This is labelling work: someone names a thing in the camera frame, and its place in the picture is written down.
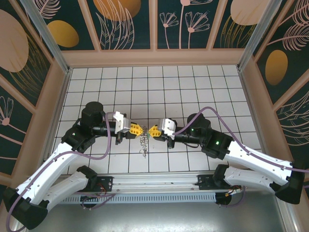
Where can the steel keyring bunch with plates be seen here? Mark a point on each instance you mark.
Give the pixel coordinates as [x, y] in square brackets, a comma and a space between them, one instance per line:
[144, 141]

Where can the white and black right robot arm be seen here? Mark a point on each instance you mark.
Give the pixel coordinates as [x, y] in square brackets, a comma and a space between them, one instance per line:
[253, 157]

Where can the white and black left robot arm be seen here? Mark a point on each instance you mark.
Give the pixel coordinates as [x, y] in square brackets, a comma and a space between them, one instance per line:
[48, 166]

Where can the grey metal sheet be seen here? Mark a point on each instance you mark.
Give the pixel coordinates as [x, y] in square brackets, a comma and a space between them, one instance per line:
[154, 217]

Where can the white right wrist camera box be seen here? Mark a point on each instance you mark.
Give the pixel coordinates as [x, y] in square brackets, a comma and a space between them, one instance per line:
[167, 126]

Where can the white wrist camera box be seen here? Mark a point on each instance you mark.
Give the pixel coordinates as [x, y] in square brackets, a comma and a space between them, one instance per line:
[122, 123]
[167, 126]

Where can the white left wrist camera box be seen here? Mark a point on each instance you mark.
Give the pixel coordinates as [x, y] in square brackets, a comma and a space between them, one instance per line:
[122, 123]

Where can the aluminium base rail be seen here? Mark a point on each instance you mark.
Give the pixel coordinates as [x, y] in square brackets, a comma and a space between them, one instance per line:
[154, 181]

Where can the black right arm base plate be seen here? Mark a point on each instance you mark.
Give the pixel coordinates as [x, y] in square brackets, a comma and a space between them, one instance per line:
[205, 183]

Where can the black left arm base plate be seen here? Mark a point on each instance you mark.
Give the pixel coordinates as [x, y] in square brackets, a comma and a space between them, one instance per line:
[106, 183]

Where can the aluminium corner post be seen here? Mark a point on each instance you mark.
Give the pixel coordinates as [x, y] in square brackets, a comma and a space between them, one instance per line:
[256, 31]
[48, 38]

